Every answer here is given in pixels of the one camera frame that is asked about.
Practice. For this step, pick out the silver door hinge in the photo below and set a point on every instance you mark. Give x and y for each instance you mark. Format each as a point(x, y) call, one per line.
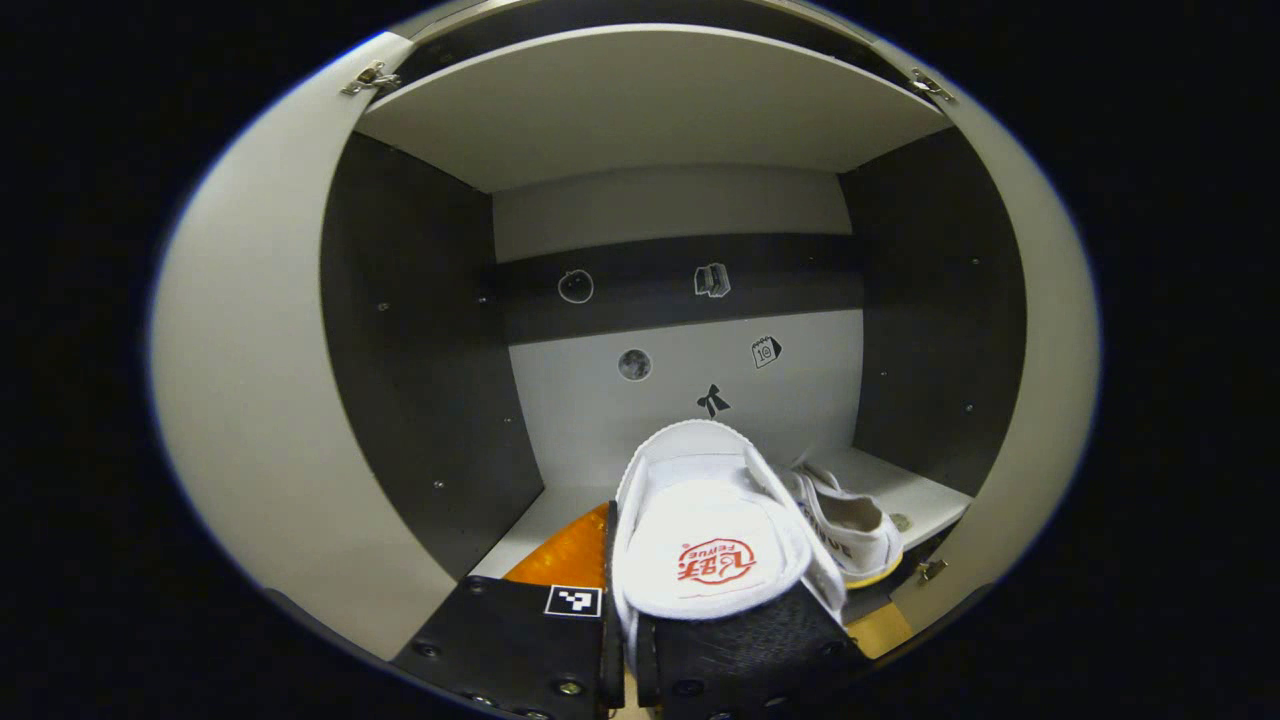
point(370, 78)
point(930, 85)
point(930, 571)

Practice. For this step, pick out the grey shoe cabinet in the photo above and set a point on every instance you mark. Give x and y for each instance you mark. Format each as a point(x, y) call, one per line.
point(650, 110)

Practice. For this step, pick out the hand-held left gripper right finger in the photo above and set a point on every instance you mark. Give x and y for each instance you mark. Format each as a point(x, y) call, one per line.
point(740, 650)

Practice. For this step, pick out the grey cabinet door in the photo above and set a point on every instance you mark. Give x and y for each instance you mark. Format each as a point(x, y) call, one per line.
point(260, 350)
point(1050, 350)

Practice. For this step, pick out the white canvas shoe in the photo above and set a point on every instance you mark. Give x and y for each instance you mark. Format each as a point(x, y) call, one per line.
point(860, 530)
point(700, 520)

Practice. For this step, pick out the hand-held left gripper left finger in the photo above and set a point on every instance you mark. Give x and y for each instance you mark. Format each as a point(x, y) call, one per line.
point(500, 650)

